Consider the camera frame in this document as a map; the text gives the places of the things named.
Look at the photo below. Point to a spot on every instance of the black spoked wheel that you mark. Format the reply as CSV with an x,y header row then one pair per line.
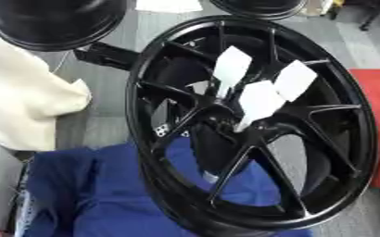
x,y
339,172

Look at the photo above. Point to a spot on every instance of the cream white cloth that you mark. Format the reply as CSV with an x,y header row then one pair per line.
x,y
20,98

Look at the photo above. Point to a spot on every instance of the black wheel stand bracket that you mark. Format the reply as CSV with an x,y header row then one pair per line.
x,y
105,55

